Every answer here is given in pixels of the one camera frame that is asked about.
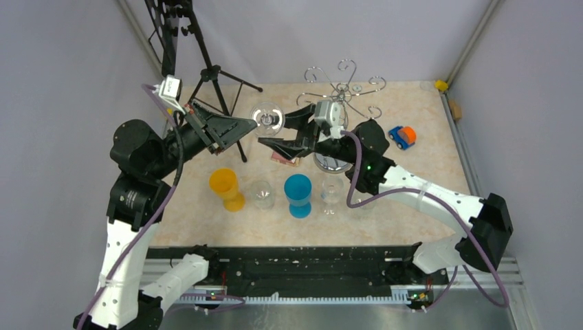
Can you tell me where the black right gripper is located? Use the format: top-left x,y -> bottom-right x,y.
258,106 -> 360,165

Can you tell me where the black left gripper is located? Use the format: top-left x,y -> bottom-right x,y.
148,99 -> 257,179

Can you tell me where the clear tall stemmed glass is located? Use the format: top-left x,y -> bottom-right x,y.
250,102 -> 285,138

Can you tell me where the yellow wine glass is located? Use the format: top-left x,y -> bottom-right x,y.
208,168 -> 245,212

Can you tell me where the blue wine glass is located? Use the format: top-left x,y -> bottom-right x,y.
283,174 -> 312,219

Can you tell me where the clear small wine glass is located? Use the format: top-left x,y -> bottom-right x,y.
321,175 -> 344,215

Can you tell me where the clear patterned wine glass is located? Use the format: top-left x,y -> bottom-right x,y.
250,180 -> 275,210

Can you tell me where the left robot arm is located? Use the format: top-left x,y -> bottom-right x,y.
73,104 -> 256,329

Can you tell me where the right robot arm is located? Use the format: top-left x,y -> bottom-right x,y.
258,101 -> 514,283

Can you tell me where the chrome wine glass rack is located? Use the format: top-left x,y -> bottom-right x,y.
296,59 -> 388,175

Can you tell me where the playing card box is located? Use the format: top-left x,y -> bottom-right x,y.
270,151 -> 300,167

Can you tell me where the black tripod stand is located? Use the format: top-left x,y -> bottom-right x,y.
175,0 -> 264,163

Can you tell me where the blue orange toy car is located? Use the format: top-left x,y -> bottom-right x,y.
388,126 -> 417,150

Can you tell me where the black perforated plate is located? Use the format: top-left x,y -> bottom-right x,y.
144,0 -> 180,76

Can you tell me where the yellow corner clamp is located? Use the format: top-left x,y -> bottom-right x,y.
434,80 -> 449,93

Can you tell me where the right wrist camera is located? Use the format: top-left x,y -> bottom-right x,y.
313,100 -> 348,142

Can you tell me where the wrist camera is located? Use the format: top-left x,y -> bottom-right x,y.
313,100 -> 348,142
152,75 -> 186,114

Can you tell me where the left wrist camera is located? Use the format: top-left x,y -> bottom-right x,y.
152,75 -> 186,114

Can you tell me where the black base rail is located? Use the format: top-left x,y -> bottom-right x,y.
143,245 -> 449,298

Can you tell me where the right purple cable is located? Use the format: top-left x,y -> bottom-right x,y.
339,131 -> 510,309

